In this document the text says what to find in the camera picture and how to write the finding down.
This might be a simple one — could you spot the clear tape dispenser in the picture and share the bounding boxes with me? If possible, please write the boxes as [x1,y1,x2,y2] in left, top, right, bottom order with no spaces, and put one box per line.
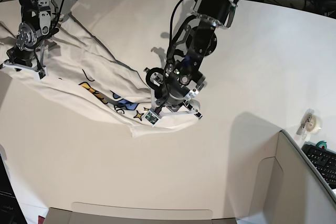
[296,109,322,142]

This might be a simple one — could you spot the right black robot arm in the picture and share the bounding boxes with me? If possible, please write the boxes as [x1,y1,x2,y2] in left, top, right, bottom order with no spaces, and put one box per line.
[2,0,61,71]

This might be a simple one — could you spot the black monitor corner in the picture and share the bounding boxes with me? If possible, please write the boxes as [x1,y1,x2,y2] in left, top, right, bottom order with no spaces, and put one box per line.
[1,146,27,224]

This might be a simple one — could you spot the green tape roll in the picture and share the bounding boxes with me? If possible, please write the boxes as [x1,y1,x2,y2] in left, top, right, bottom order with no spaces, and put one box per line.
[316,141,327,150]

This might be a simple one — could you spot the beige partition box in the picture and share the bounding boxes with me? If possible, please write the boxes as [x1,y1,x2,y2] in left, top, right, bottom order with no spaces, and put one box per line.
[44,130,335,223]

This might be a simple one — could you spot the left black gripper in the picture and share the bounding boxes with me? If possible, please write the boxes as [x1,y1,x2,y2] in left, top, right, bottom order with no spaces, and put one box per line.
[145,66,200,114]

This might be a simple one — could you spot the black computer keyboard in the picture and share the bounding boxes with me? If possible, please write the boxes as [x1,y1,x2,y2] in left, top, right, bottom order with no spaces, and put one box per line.
[301,144,336,189]

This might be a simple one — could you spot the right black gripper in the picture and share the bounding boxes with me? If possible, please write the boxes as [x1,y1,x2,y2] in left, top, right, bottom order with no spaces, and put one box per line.
[6,45,42,68]

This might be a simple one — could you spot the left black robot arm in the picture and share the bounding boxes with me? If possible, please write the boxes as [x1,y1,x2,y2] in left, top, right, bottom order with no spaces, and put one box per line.
[146,0,240,115]

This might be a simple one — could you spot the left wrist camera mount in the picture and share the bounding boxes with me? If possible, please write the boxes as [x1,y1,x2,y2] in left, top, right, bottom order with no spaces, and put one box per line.
[144,97,203,125]

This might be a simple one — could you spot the white printed t-shirt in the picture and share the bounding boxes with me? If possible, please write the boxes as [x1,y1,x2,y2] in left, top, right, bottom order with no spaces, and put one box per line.
[2,15,197,137]

